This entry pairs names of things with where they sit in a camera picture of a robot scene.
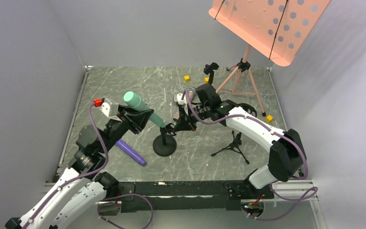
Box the teal green microphone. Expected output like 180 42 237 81
123 91 166 128

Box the black round-base clip stand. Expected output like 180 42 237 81
152 123 177 157

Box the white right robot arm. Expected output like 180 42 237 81
173 83 307 189

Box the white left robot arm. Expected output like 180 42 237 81
4 101 154 229

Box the black round-base holder stand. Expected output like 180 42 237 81
203 62 219 84

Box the pink music stand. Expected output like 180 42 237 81
216 0 333 117

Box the purple microphone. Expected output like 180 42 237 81
116 139 147 167

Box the silver glitter microphone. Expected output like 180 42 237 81
186 87 197 104

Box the yellow cube right side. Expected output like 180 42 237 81
265 115 274 123

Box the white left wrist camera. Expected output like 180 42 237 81
93 98 120 121

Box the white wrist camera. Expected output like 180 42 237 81
172 93 187 106
93 98 120 121

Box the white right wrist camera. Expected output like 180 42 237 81
172 93 187 106

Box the black tripod shock-mount stand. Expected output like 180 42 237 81
211 103 258 165

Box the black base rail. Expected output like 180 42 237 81
99 180 274 213

